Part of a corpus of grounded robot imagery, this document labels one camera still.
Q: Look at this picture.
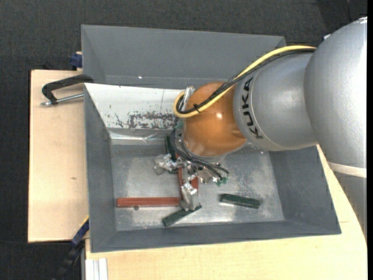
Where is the bare metal gripper finger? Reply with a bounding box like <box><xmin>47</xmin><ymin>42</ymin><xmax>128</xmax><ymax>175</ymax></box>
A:
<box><xmin>180</xmin><ymin>183</ymin><xmax>199</xmax><ymax>211</ymax></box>
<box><xmin>153</xmin><ymin>153</ymin><xmax>185</xmax><ymax>176</ymax></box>

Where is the grey metal bin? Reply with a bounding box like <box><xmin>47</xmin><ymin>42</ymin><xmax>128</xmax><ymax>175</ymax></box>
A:
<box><xmin>80</xmin><ymin>24</ymin><xmax>342</xmax><ymax>253</ymax></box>

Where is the pale cardboard board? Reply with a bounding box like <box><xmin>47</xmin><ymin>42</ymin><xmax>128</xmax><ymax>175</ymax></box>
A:
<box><xmin>27</xmin><ymin>69</ymin><xmax>90</xmax><ymax>243</ymax></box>

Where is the dark green flat block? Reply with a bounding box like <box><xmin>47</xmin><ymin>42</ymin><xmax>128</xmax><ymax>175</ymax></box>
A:
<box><xmin>161</xmin><ymin>204</ymin><xmax>203</xmax><ymax>228</ymax></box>
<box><xmin>165</xmin><ymin>135</ymin><xmax>177</xmax><ymax>161</ymax></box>
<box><xmin>219</xmin><ymin>193</ymin><xmax>261</xmax><ymax>209</ymax></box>

